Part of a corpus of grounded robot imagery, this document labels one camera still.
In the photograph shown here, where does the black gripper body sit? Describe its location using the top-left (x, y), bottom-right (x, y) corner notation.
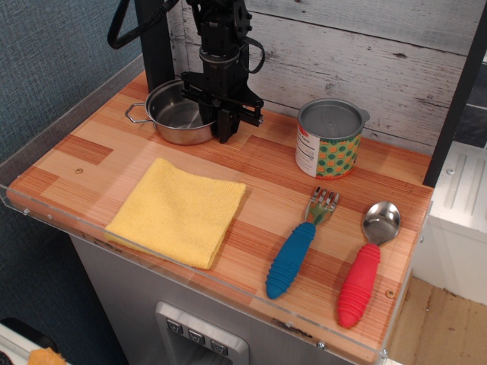
top-left (180, 61), bottom-right (263, 126)

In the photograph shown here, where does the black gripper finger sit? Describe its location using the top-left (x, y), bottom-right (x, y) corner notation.
top-left (199, 101), bottom-right (218, 138)
top-left (217, 109), bottom-right (240, 144)

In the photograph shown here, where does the small steel pot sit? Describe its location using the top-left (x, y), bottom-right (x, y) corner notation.
top-left (125, 79), bottom-right (217, 145)

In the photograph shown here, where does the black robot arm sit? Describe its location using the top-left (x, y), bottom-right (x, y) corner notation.
top-left (180, 1), bottom-right (266, 143)

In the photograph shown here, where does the yellow folded cloth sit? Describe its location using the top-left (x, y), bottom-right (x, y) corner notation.
top-left (104, 158), bottom-right (246, 270)

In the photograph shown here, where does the toy food can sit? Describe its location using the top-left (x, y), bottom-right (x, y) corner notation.
top-left (295, 98), bottom-right (370, 179)

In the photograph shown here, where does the grey toy fridge cabinet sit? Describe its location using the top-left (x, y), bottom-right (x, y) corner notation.
top-left (71, 236), bottom-right (348, 364)

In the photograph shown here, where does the white toy furniture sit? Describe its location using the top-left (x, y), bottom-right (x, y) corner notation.
top-left (412, 141), bottom-right (486, 304)

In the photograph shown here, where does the black and orange object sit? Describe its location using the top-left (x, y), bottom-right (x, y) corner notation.
top-left (1, 318), bottom-right (68, 364)

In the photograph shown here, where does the dark left post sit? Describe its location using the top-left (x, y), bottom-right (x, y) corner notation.
top-left (135, 0), bottom-right (175, 92)

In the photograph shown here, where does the dark post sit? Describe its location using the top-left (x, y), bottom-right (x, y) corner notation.
top-left (135, 0), bottom-right (175, 92)
top-left (423, 5), bottom-right (486, 188)

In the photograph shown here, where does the black braided cable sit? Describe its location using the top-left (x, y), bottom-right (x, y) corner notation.
top-left (107, 0), bottom-right (180, 49)

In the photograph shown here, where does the blue handled fork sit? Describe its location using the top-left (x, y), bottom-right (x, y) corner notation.
top-left (266, 187), bottom-right (339, 300)

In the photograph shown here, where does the red handled spoon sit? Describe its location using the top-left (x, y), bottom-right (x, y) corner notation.
top-left (337, 202), bottom-right (401, 329)

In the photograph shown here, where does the clear acrylic guard rail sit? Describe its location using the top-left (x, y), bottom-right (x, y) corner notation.
top-left (0, 55), bottom-right (434, 362)

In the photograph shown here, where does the dark right post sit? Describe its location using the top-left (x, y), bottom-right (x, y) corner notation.
top-left (423, 5), bottom-right (486, 188)

